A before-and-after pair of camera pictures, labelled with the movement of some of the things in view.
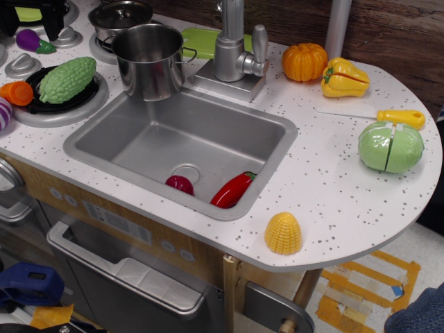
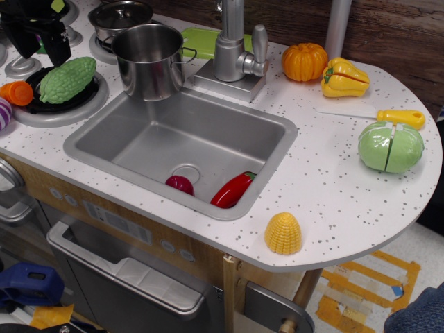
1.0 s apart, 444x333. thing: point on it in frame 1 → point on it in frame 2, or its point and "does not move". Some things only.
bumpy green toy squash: (66, 80) does not move
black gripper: (8, 15) → (26, 19)
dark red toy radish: (180, 182) does not move
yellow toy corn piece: (282, 234) does not move
